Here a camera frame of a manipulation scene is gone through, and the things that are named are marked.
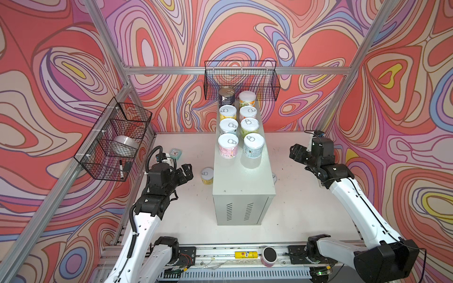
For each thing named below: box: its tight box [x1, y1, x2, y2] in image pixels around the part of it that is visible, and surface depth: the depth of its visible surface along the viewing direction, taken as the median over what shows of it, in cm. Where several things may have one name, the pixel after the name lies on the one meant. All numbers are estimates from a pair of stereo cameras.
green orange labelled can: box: [238, 90, 256, 109], surface depth 77 cm
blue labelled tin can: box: [218, 87, 236, 108], surface depth 75 cm
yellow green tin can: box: [240, 117, 261, 138], surface depth 69 cm
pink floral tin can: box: [218, 132, 239, 160], surface depth 64 cm
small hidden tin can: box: [243, 132, 265, 160], surface depth 64 cm
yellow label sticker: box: [234, 251, 259, 259], surface depth 74 cm
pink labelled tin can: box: [239, 105, 258, 121], surface depth 75 cm
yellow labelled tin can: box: [218, 104, 238, 121], surface depth 75 cm
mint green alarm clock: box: [169, 147, 183, 160], surface depth 109 cm
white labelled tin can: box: [218, 117, 239, 135], surface depth 69 cm
